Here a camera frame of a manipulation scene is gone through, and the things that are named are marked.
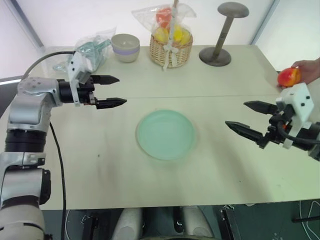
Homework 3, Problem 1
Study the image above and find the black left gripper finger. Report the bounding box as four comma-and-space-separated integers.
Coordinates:
91, 74, 121, 86
96, 97, 128, 110

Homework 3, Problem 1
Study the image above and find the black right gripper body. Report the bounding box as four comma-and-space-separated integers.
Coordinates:
256, 105, 294, 150

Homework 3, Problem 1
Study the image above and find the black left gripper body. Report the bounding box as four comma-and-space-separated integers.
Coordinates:
76, 75, 98, 106

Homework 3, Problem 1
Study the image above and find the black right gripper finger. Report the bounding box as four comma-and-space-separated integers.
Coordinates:
243, 100, 279, 116
224, 120, 265, 144

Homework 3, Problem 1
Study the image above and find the red and yellow peach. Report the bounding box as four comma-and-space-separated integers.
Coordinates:
277, 67, 302, 88

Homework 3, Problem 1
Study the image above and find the pale green round plate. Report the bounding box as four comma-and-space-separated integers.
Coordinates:
135, 108, 197, 161

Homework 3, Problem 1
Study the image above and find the yellow item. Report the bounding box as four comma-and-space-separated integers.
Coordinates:
172, 23, 191, 46
153, 26, 171, 43

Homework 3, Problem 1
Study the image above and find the red item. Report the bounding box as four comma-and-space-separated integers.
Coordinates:
155, 7, 174, 29

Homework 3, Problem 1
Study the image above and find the person's bare hand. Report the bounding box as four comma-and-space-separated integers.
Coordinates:
276, 59, 320, 89

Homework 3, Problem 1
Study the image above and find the clear bag with teal items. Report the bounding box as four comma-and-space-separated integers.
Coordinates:
51, 28, 118, 74

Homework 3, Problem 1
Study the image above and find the beige bowl with lilac band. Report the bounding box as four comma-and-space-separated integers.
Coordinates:
110, 33, 140, 64

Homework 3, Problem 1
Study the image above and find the white ribbon bow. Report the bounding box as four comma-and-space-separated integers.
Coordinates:
161, 4, 182, 72

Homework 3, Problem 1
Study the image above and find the clear plastic wrap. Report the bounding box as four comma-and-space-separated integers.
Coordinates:
131, 3, 197, 46

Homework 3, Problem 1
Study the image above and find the grey mushroom-shaped stand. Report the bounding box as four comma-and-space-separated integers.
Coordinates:
198, 1, 250, 68

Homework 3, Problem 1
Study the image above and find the woven wicker basket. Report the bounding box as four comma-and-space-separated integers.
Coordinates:
149, 32, 194, 70

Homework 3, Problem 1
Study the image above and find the black rod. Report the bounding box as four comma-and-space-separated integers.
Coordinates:
291, 215, 320, 224

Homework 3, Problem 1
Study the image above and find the pale rounded shape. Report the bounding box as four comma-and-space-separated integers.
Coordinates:
110, 207, 144, 240
181, 205, 216, 240

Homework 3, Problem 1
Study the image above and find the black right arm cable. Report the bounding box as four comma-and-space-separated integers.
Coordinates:
280, 124, 320, 145

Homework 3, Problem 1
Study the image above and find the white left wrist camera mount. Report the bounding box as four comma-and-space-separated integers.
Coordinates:
66, 51, 92, 108

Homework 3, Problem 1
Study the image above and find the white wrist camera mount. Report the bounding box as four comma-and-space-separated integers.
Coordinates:
66, 51, 92, 108
275, 82, 315, 150

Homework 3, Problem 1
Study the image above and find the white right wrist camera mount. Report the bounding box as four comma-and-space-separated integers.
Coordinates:
275, 82, 315, 150

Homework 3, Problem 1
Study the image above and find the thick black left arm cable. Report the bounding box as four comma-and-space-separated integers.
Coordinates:
22, 50, 76, 77

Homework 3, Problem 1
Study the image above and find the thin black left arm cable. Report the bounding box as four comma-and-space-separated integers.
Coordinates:
48, 121, 68, 240

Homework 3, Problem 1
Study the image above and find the grey window frame bar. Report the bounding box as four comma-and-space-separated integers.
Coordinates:
4, 0, 45, 49
249, 0, 281, 46

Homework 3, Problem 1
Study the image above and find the black bracket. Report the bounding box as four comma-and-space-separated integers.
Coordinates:
80, 214, 100, 240
218, 204, 240, 240

